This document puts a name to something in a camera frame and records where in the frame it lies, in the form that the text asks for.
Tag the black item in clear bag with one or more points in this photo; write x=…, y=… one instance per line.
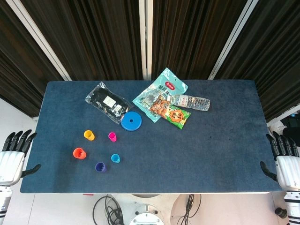
x=105, y=100

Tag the cyan plastic cup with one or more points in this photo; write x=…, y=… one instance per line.
x=115, y=158

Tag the teal snack bag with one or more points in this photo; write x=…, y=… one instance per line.
x=164, y=80

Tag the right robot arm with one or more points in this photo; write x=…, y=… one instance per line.
x=293, y=208

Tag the magenta plastic cup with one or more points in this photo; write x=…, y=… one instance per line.
x=112, y=137

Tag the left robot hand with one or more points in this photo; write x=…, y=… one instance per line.
x=10, y=166

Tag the orange green snack bag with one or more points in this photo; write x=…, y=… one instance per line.
x=173, y=114

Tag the orange plastic cup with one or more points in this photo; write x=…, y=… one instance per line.
x=79, y=153

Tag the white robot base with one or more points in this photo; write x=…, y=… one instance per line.
x=145, y=213

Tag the white frame post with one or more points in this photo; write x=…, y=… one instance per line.
x=39, y=39
x=234, y=37
x=145, y=39

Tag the dark brown curtain panel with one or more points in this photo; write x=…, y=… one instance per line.
x=93, y=39
x=276, y=58
x=194, y=35
x=16, y=58

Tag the clear plastic water bottle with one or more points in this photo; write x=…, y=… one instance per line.
x=192, y=102

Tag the black equipment box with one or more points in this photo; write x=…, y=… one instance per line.
x=291, y=124

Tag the blue disc with hole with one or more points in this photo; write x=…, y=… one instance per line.
x=134, y=123

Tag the purple plastic cup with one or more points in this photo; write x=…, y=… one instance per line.
x=101, y=167

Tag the yellow plastic cup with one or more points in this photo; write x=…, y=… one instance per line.
x=89, y=135

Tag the blue table mat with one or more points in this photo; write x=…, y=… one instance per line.
x=187, y=159

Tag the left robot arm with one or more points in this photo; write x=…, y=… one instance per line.
x=4, y=201

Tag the black round knob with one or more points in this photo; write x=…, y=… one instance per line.
x=280, y=212

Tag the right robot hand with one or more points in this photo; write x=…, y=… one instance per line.
x=289, y=171

